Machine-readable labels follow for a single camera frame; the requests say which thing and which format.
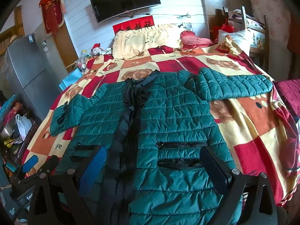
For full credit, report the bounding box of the red calligraphy banner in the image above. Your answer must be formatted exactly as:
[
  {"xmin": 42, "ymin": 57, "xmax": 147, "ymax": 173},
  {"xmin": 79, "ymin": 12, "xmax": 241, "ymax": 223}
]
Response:
[{"xmin": 113, "ymin": 15, "xmax": 154, "ymax": 34}]

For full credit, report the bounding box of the green quilted puffer jacket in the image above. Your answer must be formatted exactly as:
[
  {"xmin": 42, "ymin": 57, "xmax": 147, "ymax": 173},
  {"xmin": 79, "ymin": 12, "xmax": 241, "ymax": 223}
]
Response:
[{"xmin": 50, "ymin": 68, "xmax": 273, "ymax": 224}]

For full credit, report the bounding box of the grey refrigerator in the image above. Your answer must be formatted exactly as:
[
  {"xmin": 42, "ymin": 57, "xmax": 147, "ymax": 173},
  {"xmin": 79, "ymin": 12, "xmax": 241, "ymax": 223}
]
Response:
[{"xmin": 4, "ymin": 34, "xmax": 60, "ymax": 123}]

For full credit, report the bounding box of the wooden chair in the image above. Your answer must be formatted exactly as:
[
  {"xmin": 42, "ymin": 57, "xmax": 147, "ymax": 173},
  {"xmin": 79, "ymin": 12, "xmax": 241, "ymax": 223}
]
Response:
[{"xmin": 223, "ymin": 6, "xmax": 269, "ymax": 72}]

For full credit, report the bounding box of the pink heart cushion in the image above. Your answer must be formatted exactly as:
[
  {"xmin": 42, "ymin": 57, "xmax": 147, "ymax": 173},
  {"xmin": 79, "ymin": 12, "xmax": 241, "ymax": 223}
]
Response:
[{"xmin": 180, "ymin": 31, "xmax": 214, "ymax": 50}]

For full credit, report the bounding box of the red checkered rose blanket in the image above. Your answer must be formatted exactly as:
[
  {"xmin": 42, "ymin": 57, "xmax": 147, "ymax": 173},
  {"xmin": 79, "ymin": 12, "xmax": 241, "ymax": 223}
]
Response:
[{"xmin": 21, "ymin": 36, "xmax": 299, "ymax": 206}]

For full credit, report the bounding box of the cream frilled pillow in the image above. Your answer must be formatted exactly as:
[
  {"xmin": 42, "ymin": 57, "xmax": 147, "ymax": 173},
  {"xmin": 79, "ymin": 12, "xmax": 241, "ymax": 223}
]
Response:
[{"xmin": 112, "ymin": 24, "xmax": 184, "ymax": 59}]

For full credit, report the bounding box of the white pillow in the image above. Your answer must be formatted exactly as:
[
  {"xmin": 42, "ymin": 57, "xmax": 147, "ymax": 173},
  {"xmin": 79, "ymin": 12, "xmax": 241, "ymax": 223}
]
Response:
[{"xmin": 218, "ymin": 29, "xmax": 253, "ymax": 56}]

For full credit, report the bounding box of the santa plush toy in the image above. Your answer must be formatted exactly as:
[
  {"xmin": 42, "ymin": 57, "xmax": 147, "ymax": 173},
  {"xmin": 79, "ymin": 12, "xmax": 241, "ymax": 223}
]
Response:
[{"xmin": 91, "ymin": 43, "xmax": 103, "ymax": 56}]

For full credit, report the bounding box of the red hanging pennant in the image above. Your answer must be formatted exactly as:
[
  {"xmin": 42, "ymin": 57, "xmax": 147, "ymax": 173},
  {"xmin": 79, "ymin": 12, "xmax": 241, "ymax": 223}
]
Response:
[{"xmin": 39, "ymin": 0, "xmax": 64, "ymax": 36}]

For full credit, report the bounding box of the white plastic bag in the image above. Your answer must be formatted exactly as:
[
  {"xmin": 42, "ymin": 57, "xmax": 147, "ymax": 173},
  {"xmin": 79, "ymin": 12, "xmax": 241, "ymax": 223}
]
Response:
[{"xmin": 15, "ymin": 114, "xmax": 32, "ymax": 141}]

